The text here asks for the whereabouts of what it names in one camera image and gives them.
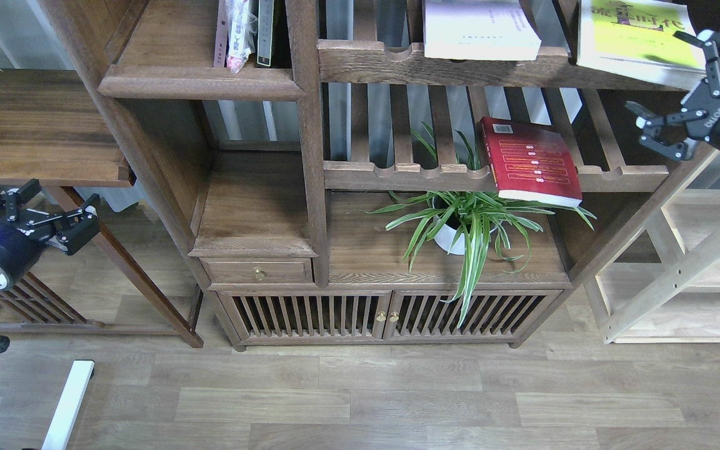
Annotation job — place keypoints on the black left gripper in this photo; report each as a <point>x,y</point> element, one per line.
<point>23,240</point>

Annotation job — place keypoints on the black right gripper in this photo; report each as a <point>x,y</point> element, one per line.
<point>675,136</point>

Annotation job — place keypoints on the yellow green cover book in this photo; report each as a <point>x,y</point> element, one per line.
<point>636,39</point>

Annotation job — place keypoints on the white pale purple book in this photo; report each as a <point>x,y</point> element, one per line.
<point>478,30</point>

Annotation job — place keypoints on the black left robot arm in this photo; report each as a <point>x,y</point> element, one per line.
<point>24,235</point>

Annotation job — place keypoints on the light wooden shelf unit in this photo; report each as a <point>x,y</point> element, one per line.
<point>663,284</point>

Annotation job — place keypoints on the red book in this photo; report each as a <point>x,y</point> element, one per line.
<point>530,162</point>

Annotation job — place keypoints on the white metal leg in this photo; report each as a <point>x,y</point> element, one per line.
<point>69,404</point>

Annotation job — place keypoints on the green spider plant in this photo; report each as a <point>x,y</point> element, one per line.
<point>474,210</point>

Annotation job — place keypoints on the mauve upright book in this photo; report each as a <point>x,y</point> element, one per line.
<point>221,40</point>

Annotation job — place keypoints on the white plant pot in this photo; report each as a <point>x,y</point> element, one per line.
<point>446,234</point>

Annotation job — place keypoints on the dark wooden bookshelf cabinet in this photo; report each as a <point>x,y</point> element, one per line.
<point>274,168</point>

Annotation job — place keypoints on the dark green upright book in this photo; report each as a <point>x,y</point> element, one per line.
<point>265,29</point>

